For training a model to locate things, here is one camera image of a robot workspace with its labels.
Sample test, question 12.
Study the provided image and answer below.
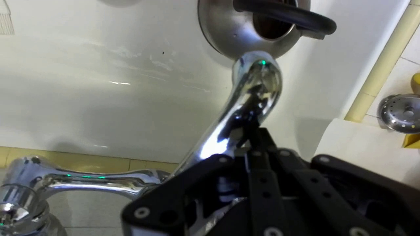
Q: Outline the white kitchen sink basin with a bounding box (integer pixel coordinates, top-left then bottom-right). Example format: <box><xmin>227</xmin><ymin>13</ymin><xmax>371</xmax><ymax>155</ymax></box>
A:
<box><xmin>0</xmin><ymin>0</ymin><xmax>409</xmax><ymax>163</ymax></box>

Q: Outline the metal sink strainer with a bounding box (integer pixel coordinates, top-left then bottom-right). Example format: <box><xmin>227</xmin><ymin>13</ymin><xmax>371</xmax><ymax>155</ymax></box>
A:
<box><xmin>377</xmin><ymin>93</ymin><xmax>420</xmax><ymax>134</ymax></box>

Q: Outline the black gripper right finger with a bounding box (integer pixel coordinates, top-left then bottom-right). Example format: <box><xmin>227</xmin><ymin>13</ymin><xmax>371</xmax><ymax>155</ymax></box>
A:
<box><xmin>279</xmin><ymin>149</ymin><xmax>420</xmax><ymax>236</ymax></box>

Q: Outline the chrome sink faucet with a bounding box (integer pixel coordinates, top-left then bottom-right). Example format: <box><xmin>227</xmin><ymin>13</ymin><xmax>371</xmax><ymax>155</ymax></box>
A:
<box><xmin>0</xmin><ymin>51</ymin><xmax>282</xmax><ymax>236</ymax></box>

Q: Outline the grey metal kettle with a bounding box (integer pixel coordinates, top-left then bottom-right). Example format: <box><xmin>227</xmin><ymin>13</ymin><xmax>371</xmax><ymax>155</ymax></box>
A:
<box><xmin>197</xmin><ymin>0</ymin><xmax>337</xmax><ymax>59</ymax></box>

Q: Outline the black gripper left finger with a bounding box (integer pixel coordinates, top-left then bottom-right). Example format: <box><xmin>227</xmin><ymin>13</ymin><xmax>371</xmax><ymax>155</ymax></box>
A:
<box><xmin>121</xmin><ymin>155</ymin><xmax>245</xmax><ymax>236</ymax></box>

